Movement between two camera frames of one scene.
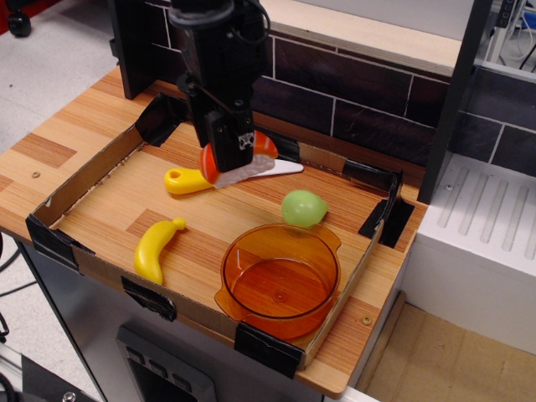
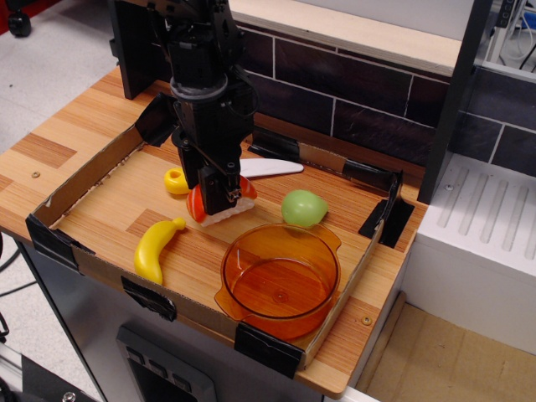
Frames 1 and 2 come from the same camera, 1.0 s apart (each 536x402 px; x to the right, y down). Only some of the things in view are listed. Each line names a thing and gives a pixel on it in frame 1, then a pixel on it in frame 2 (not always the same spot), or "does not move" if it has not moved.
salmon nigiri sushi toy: (265, 152) to (198, 210)
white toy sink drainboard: (473, 260) does not move
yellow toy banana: (147, 250) does not move
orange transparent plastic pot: (280, 280) does not move
